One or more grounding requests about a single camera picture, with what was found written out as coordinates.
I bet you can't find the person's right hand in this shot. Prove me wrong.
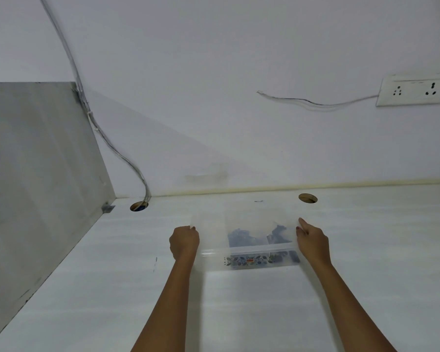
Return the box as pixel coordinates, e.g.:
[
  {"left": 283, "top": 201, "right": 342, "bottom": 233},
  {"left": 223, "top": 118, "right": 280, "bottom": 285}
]
[{"left": 296, "top": 217, "right": 333, "bottom": 266}]

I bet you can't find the clear plastic storage box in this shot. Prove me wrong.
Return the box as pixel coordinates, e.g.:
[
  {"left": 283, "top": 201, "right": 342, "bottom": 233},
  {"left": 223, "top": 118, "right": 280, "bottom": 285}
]
[{"left": 190, "top": 208, "right": 303, "bottom": 272}]

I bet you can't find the grey partition panel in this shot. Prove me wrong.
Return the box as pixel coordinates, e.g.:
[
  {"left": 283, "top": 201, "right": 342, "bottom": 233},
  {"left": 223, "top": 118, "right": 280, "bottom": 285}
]
[{"left": 0, "top": 81, "right": 117, "bottom": 349}]

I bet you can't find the thin loose wall cable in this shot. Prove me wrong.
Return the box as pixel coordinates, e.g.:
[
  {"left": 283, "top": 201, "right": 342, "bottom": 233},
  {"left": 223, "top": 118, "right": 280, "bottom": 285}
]
[{"left": 256, "top": 90, "right": 379, "bottom": 110}]

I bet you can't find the white wall socket plate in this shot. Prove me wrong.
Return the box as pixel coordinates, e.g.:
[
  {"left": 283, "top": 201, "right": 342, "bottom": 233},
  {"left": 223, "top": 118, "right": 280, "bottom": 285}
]
[{"left": 375, "top": 73, "right": 440, "bottom": 107}]

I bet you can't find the person's left hand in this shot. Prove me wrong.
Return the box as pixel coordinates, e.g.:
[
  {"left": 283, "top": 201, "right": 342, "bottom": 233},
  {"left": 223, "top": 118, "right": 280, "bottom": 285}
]
[{"left": 169, "top": 226, "right": 200, "bottom": 262}]

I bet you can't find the person's right forearm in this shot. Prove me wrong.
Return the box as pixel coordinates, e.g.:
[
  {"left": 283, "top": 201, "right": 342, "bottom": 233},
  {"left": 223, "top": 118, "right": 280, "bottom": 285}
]
[{"left": 309, "top": 259, "right": 399, "bottom": 352}]

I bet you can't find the pile of dark small parts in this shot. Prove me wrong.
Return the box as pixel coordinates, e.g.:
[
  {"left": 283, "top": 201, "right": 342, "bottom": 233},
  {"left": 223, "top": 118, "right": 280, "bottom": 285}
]
[{"left": 227, "top": 223, "right": 301, "bottom": 267}]

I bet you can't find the clear sheathed cable bundle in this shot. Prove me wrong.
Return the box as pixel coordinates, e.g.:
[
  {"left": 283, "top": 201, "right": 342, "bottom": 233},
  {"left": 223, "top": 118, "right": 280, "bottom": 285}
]
[{"left": 39, "top": 0, "right": 152, "bottom": 209}]

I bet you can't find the person's left forearm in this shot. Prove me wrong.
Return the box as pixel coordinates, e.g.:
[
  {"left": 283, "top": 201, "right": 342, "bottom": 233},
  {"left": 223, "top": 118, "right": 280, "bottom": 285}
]
[{"left": 131, "top": 253, "right": 198, "bottom": 352}]

